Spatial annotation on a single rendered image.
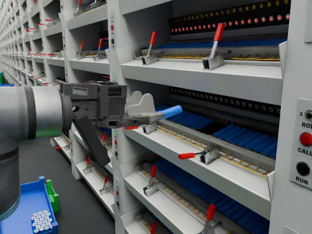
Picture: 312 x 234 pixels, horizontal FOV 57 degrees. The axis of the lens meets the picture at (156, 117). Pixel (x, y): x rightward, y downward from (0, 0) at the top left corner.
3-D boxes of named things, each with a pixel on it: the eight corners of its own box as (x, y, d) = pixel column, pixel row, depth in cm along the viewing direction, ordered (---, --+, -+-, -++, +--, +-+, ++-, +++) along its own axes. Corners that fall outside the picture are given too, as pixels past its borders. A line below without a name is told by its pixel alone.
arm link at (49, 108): (37, 145, 46) (29, 131, 54) (68, 142, 48) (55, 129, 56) (35, 89, 44) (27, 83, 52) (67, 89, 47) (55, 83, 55)
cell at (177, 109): (177, 109, 66) (152, 117, 63) (178, 103, 64) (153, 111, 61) (181, 114, 64) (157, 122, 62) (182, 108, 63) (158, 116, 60)
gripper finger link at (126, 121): (152, 117, 55) (108, 119, 51) (152, 125, 56) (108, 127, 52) (142, 113, 59) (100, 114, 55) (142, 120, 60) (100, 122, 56)
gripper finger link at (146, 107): (172, 94, 58) (129, 94, 54) (170, 122, 59) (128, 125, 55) (165, 92, 60) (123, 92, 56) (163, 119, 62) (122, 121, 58)
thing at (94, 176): (118, 224, 115) (107, 196, 110) (77, 171, 166) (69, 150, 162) (159, 198, 123) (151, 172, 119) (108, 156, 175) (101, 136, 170)
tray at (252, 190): (274, 224, 47) (268, 176, 44) (125, 135, 99) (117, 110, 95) (342, 168, 56) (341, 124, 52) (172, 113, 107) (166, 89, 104)
